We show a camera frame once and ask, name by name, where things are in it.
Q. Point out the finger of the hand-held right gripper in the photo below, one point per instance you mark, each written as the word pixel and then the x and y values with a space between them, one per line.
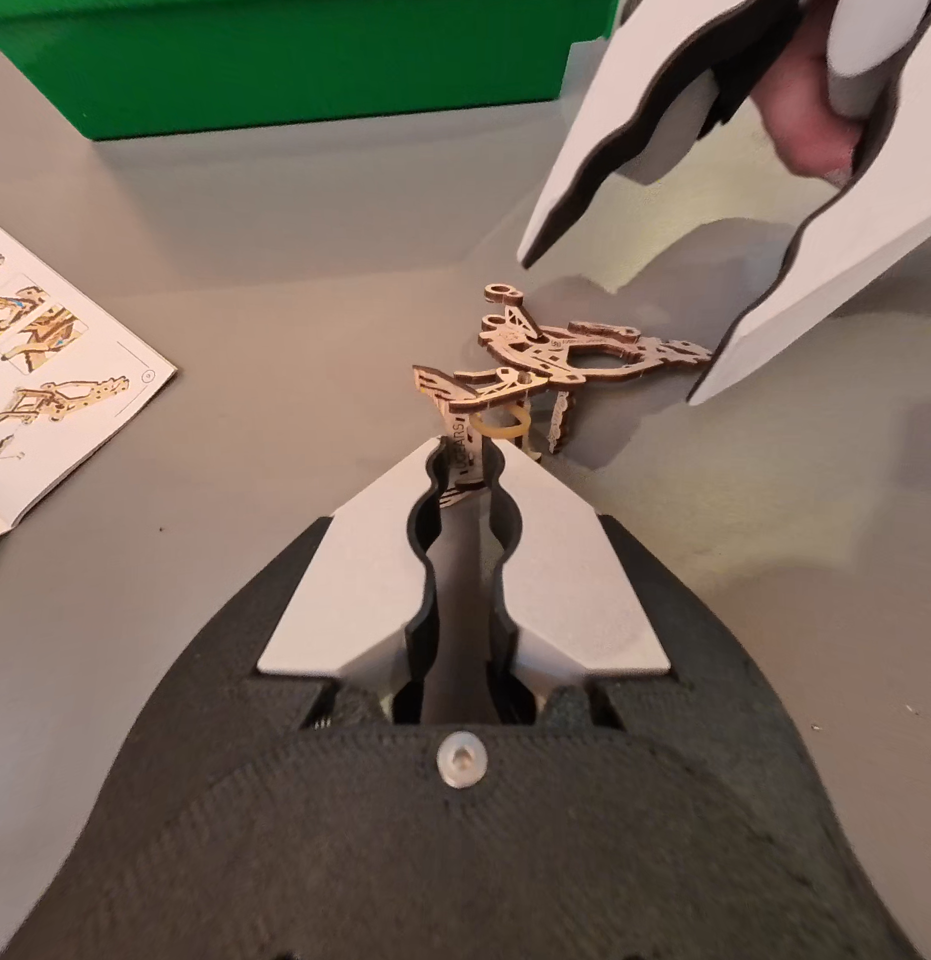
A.
pixel 870 247
pixel 638 82

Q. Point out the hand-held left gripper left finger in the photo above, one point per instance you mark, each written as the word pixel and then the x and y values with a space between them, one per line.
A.
pixel 338 600

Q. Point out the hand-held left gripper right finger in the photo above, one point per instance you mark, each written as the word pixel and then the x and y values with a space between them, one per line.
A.
pixel 578 600

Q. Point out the wooden model arm piece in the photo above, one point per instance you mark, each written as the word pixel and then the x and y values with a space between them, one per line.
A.
pixel 540 352

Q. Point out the person's right hand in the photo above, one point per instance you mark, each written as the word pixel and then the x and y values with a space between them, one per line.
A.
pixel 807 105

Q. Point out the tan rubber band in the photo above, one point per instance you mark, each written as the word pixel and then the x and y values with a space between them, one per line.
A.
pixel 503 429

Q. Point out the assembly instruction booklet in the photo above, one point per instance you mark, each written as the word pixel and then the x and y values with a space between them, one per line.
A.
pixel 53 420

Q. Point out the green box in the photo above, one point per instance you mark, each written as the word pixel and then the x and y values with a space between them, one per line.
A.
pixel 285 60

